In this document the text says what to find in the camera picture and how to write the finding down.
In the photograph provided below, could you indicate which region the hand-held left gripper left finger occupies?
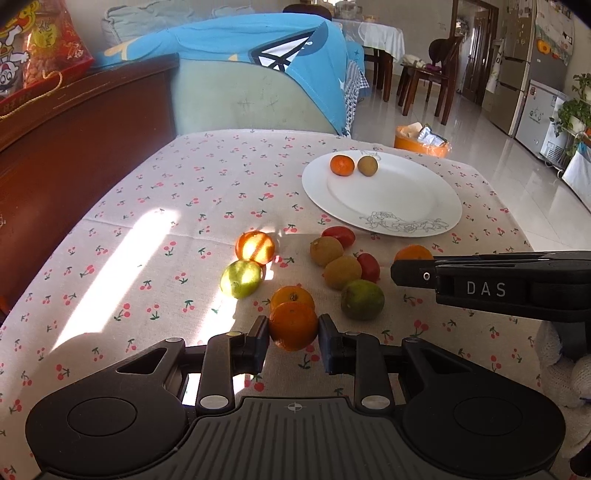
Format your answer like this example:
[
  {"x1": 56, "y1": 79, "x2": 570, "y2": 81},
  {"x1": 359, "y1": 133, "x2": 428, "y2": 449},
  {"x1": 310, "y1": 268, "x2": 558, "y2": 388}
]
[{"x1": 95, "y1": 316, "x2": 270, "y2": 421}]

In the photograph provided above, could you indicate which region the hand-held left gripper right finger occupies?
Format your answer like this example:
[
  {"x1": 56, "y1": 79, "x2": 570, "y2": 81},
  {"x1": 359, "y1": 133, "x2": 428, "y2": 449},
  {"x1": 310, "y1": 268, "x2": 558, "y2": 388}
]
[{"x1": 318, "y1": 314, "x2": 483, "y2": 418}]

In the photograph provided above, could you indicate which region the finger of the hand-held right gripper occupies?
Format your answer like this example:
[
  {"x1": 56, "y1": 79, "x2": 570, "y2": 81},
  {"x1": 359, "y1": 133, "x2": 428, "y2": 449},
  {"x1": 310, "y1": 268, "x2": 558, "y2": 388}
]
[{"x1": 390, "y1": 250, "x2": 591, "y2": 291}]

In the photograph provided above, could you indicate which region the orange mandarin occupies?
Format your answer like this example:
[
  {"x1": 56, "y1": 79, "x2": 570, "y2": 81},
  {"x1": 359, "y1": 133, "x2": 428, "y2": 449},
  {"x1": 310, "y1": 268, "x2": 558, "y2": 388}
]
[
  {"x1": 394, "y1": 244, "x2": 435, "y2": 265},
  {"x1": 269, "y1": 302, "x2": 320, "y2": 352},
  {"x1": 235, "y1": 230, "x2": 276, "y2": 266},
  {"x1": 270, "y1": 285, "x2": 316, "y2": 312},
  {"x1": 329, "y1": 154, "x2": 355, "y2": 176}
]

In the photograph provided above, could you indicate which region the red tomato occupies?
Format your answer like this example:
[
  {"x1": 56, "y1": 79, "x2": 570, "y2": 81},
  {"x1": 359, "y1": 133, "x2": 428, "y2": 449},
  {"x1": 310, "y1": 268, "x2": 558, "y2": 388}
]
[
  {"x1": 322, "y1": 226, "x2": 356, "y2": 250},
  {"x1": 356, "y1": 252, "x2": 382, "y2": 283}
]

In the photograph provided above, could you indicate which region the green mandarin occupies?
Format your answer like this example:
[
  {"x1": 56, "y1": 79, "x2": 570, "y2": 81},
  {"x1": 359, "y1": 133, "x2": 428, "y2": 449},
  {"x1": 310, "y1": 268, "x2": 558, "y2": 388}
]
[{"x1": 341, "y1": 279, "x2": 385, "y2": 321}]

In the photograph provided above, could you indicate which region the yellow-green pear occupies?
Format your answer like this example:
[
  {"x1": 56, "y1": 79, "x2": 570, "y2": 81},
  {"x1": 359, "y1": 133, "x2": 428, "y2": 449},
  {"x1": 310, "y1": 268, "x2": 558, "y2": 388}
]
[{"x1": 220, "y1": 259, "x2": 263, "y2": 300}]

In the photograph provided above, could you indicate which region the white plate with flower drawing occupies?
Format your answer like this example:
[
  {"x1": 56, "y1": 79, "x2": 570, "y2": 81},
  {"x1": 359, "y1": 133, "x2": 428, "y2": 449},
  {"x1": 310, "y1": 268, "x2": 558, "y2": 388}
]
[{"x1": 302, "y1": 150, "x2": 463, "y2": 238}]

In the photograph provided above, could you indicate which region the orange trash bin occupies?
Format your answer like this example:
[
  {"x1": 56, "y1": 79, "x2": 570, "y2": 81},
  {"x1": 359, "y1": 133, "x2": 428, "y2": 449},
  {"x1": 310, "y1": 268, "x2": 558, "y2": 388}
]
[{"x1": 394, "y1": 122, "x2": 452, "y2": 160}]

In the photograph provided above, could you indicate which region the cherry print tablecloth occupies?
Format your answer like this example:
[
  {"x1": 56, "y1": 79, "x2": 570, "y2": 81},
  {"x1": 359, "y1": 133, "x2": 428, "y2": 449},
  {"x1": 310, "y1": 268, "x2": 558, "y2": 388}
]
[{"x1": 0, "y1": 128, "x2": 543, "y2": 480}]

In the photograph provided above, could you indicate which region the white chest freezer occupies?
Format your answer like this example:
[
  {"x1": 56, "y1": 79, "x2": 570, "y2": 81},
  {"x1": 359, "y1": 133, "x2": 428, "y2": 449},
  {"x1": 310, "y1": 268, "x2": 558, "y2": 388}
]
[{"x1": 515, "y1": 79, "x2": 570, "y2": 163}]

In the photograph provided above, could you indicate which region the green potted plant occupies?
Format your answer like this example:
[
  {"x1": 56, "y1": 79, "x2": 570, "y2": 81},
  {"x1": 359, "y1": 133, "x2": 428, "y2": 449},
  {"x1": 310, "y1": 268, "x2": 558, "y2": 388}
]
[{"x1": 549, "y1": 73, "x2": 591, "y2": 158}]

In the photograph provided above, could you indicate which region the checkered cloth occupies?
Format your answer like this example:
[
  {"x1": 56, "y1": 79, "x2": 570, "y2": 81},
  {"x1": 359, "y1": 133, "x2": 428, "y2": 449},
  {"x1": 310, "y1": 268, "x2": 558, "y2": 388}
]
[{"x1": 344, "y1": 59, "x2": 372, "y2": 131}]

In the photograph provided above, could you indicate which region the dark wooden chair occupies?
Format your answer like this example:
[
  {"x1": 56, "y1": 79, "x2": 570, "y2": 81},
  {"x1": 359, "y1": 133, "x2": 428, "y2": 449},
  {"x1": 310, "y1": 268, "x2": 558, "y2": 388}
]
[
  {"x1": 281, "y1": 4, "x2": 334, "y2": 23},
  {"x1": 397, "y1": 36, "x2": 463, "y2": 126}
]

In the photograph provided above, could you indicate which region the silver refrigerator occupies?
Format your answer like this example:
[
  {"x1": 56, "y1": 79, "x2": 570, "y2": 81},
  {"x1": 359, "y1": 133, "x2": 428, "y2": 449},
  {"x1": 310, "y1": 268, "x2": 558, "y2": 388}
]
[{"x1": 482, "y1": 0, "x2": 540, "y2": 138}]

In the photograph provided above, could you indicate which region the brown wooden door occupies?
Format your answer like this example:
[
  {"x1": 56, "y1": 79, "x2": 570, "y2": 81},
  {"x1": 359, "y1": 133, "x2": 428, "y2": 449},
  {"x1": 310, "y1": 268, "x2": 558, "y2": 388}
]
[{"x1": 450, "y1": 0, "x2": 500, "y2": 106}]

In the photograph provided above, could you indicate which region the dining table with white cloth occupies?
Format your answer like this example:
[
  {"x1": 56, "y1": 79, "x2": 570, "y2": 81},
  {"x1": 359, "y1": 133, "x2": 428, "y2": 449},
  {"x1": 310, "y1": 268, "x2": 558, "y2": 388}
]
[{"x1": 330, "y1": 16, "x2": 407, "y2": 103}]

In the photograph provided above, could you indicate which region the light green sofa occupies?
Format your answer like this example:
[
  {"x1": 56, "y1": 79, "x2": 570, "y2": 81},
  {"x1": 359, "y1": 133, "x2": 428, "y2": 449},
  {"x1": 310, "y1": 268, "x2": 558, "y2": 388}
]
[{"x1": 104, "y1": 0, "x2": 352, "y2": 137}]

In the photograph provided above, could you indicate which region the brown wooden cabinet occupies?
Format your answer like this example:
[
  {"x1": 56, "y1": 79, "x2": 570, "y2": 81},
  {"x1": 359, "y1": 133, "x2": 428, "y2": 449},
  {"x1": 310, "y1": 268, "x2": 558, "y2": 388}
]
[{"x1": 0, "y1": 53, "x2": 181, "y2": 319}]

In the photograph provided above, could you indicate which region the blue printed cloth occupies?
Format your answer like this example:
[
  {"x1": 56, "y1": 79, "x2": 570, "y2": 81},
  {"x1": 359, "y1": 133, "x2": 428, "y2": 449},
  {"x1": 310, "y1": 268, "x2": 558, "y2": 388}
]
[{"x1": 95, "y1": 13, "x2": 352, "y2": 138}]

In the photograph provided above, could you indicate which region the red snack gift bag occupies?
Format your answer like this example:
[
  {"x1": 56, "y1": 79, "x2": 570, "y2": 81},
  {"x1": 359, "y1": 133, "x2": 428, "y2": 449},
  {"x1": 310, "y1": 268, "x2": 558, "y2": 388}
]
[{"x1": 0, "y1": 0, "x2": 95, "y2": 118}]

